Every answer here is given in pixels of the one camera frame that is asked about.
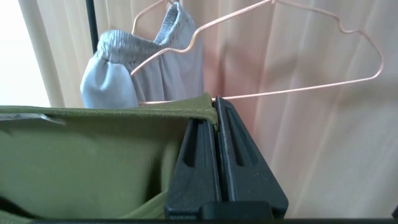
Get beige curtain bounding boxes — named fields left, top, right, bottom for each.
left=18, top=0, right=398, bottom=218

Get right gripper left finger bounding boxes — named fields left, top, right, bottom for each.
left=164, top=118, right=222, bottom=218

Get pale grey shorts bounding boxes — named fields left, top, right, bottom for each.
left=80, top=1, right=205, bottom=110

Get green garment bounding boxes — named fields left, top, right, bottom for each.
left=0, top=92, right=218, bottom=220

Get pink clothes hanger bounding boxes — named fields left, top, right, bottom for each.
left=129, top=0, right=385, bottom=106
left=131, top=0, right=177, bottom=35

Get black clothes rack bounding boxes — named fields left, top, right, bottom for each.
left=85, top=0, right=100, bottom=54

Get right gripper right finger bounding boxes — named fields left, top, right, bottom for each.
left=213, top=96, right=289, bottom=218

